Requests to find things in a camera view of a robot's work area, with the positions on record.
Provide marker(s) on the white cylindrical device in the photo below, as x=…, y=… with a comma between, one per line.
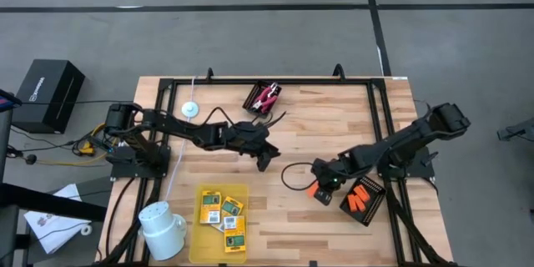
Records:
x=162, y=231

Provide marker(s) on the black metal beam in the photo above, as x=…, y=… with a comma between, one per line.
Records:
x=50, y=204

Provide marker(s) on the black mesh basket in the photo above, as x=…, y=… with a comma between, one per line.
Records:
x=375, y=200
x=249, y=107

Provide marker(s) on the black cardboard box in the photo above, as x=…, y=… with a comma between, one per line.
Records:
x=46, y=92

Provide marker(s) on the white round puck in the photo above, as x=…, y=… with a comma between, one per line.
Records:
x=190, y=109

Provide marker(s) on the yellow translucent plastic bin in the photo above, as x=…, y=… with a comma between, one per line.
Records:
x=200, y=250

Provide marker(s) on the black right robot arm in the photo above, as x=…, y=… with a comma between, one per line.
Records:
x=409, y=133

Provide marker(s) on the dark grey floor stand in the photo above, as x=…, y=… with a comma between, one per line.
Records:
x=521, y=131

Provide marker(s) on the white paper sheet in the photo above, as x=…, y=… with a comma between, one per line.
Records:
x=50, y=229

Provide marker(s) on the orange eraser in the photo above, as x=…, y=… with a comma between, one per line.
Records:
x=352, y=204
x=312, y=189
x=360, y=206
x=362, y=193

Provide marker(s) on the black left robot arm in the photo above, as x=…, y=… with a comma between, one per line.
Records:
x=175, y=127

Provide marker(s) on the white tape roll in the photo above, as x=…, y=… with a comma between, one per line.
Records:
x=86, y=226

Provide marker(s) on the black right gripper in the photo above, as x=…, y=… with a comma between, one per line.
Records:
x=334, y=173

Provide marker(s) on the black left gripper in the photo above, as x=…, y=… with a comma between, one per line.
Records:
x=246, y=137

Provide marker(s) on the black metal table frame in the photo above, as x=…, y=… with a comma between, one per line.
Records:
x=300, y=81

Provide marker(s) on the black round plug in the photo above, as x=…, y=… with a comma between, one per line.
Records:
x=30, y=159

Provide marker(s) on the yellow plug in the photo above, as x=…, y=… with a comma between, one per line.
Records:
x=86, y=149

